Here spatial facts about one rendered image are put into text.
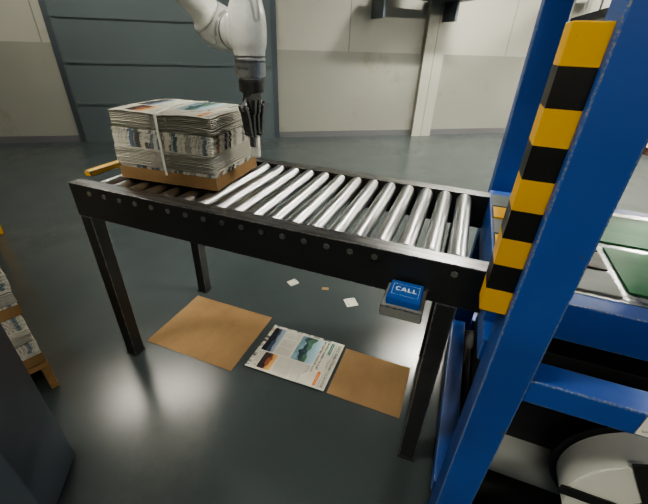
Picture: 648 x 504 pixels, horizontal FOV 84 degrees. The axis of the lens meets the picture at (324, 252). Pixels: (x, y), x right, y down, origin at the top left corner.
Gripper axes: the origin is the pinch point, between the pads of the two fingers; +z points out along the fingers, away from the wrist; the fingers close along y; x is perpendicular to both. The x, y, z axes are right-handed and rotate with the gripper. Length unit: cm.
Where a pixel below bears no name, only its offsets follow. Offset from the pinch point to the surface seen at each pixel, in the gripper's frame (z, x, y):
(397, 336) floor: 93, 54, -32
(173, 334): 93, -46, 9
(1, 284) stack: 42, -69, 51
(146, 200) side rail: 13.7, -24.2, 26.1
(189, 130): -5.8, -15.0, 12.8
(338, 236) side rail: 13.2, 38.2, 24.1
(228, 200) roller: 13.8, -1.8, 15.1
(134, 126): -5.1, -35.3, 14.2
